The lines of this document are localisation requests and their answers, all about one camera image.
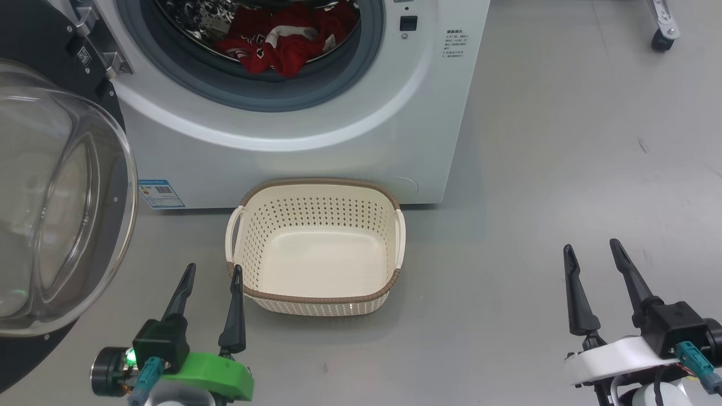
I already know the grey rubber door seal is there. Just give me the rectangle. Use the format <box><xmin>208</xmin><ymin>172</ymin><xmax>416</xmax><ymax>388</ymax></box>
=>
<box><xmin>116</xmin><ymin>0</ymin><xmax>386</xmax><ymax>113</ymax></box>

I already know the stainless steel washing machine drum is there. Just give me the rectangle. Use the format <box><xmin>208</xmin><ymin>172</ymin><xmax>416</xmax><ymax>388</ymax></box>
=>
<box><xmin>154</xmin><ymin>0</ymin><xmax>363</xmax><ymax>75</ymax></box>

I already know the black-rimmed glass washer door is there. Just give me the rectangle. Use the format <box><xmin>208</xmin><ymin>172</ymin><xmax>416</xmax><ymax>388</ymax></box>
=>
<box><xmin>0</xmin><ymin>0</ymin><xmax>139</xmax><ymax>395</ymax></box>

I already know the white front-load washing machine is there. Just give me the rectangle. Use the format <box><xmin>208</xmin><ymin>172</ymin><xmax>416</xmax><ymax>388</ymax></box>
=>
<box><xmin>93</xmin><ymin>0</ymin><xmax>492</xmax><ymax>210</ymax></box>

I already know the cream perforated laundry basket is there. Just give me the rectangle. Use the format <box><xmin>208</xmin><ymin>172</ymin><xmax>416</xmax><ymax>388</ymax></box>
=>
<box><xmin>225</xmin><ymin>178</ymin><xmax>407</xmax><ymax>318</ymax></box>

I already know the small text sticker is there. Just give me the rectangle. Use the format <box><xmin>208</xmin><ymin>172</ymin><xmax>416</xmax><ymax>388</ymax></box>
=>
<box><xmin>443</xmin><ymin>29</ymin><xmax>470</xmax><ymax>60</ymax></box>

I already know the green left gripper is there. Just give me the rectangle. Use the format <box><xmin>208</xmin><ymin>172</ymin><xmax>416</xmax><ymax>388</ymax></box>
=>
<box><xmin>90</xmin><ymin>263</ymin><xmax>255</xmax><ymax>403</ymax></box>

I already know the blue energy label sticker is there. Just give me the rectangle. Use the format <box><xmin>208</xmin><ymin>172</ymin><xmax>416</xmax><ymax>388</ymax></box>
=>
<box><xmin>138</xmin><ymin>179</ymin><xmax>186</xmax><ymax>210</ymax></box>

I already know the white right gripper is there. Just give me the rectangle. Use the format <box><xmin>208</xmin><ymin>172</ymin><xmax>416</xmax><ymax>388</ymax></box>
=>
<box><xmin>562</xmin><ymin>238</ymin><xmax>703</xmax><ymax>391</ymax></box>

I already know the metal leg with caster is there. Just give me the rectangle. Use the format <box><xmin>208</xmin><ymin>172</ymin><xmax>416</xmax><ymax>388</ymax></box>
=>
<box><xmin>646</xmin><ymin>0</ymin><xmax>682</xmax><ymax>54</ymax></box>

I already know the metal door hinge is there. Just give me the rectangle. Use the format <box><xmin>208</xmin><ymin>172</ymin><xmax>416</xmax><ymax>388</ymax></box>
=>
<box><xmin>67</xmin><ymin>0</ymin><xmax>134</xmax><ymax>78</ymax></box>

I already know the cable with teal plug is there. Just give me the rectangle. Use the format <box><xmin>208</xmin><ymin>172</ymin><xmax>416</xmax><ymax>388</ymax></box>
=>
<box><xmin>675</xmin><ymin>341</ymin><xmax>722</xmax><ymax>395</ymax></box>
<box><xmin>127</xmin><ymin>356</ymin><xmax>165</xmax><ymax>406</ymax></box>

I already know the red and white jersey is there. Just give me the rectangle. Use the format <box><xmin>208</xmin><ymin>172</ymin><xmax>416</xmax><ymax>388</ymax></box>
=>
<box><xmin>214</xmin><ymin>3</ymin><xmax>360</xmax><ymax>77</ymax></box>

